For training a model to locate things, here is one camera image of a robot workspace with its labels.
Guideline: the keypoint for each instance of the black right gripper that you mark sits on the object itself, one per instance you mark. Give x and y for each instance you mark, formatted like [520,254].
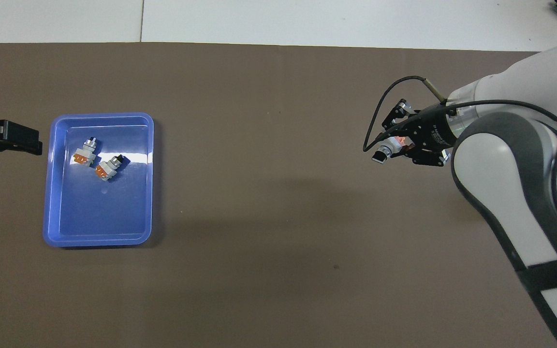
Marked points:
[438,130]

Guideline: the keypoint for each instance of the grey switch orange green base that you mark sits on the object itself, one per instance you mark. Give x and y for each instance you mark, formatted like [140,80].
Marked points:
[389,147]

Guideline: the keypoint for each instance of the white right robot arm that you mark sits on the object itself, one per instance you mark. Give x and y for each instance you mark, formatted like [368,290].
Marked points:
[501,159]

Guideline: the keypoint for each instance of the blue plastic tray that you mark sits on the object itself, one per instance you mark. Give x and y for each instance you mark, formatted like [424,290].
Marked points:
[99,217]

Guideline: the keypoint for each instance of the brown table mat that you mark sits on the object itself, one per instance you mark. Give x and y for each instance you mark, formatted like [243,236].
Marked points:
[259,217]

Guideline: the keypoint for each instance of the grey selector switch orange base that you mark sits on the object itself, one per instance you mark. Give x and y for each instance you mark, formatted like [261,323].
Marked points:
[108,167]
[85,153]

